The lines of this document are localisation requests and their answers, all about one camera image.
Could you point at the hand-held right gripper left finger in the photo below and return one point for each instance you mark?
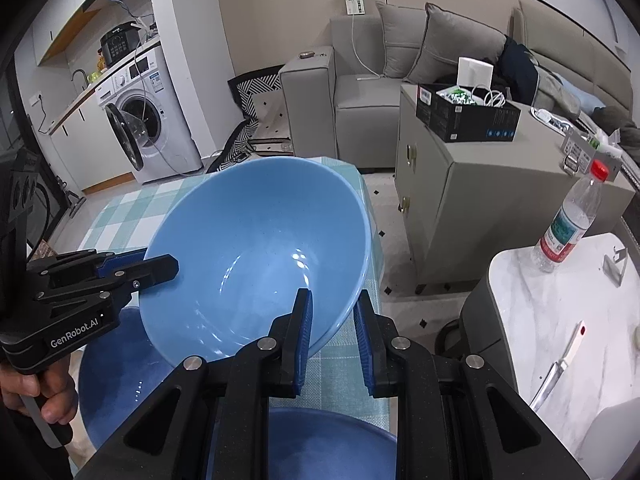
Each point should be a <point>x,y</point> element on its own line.
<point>303,345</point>

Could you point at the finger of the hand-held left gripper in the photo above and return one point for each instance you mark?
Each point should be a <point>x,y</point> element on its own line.
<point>117,259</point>
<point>155,267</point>

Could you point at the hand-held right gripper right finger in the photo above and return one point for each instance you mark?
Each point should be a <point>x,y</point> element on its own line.
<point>363,350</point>

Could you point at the blue bowl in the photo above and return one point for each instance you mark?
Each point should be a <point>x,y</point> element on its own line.
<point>325,440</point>
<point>115,385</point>
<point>250,240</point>

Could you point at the small object on sofa arm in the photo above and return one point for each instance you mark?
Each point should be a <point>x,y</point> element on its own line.
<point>307,54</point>

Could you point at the person's left hand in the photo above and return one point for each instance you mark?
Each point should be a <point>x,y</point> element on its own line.
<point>60,390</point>

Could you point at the teal checked tablecloth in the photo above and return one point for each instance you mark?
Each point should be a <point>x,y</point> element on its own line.
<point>125,210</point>

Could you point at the white kitchen base cabinet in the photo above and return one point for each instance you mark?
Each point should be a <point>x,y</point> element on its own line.
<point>85,150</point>

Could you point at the white washing machine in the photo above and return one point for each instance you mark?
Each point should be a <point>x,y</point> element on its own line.
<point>165,110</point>

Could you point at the chrome kitchen faucet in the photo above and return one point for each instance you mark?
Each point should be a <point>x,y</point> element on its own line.
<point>80,77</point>

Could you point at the white marble side table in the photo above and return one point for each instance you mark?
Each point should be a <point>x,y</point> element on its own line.
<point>550,320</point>

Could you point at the black white patterned rug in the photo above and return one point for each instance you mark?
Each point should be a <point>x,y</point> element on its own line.
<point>250,95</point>

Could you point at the yellow oil bottle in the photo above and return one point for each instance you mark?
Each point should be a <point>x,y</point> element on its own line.
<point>101,62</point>

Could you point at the grey side cabinet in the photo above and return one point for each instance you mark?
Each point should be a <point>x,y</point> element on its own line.
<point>500,200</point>

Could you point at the black pressure cooker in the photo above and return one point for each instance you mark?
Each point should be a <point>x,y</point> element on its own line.
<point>120,45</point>

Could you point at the grey sofa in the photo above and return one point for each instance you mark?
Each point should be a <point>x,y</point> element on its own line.
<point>360,120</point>

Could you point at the plastic water bottle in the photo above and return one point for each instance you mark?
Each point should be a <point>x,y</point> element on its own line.
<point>565,230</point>

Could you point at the black cardboard box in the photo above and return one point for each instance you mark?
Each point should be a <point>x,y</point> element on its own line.
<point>470,122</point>

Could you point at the metal phone stand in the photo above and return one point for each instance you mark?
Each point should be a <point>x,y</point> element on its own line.
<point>615,267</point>

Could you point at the silver metal case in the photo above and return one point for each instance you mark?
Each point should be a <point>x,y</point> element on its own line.
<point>585,152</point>

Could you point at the white box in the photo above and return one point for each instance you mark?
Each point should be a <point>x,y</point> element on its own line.
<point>475,72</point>

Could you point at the grey sofa cushion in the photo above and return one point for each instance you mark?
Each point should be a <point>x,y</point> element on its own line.
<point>400,40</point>
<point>455,45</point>

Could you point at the dark clothing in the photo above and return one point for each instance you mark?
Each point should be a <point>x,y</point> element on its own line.
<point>517,70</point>

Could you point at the grey clothes pile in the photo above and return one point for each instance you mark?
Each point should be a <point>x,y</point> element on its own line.
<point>565,95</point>

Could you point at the white wall socket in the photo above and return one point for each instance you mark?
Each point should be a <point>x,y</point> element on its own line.
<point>36,98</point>

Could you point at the white upper wall cabinet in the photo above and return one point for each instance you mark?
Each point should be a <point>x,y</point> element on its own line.
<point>65,15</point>

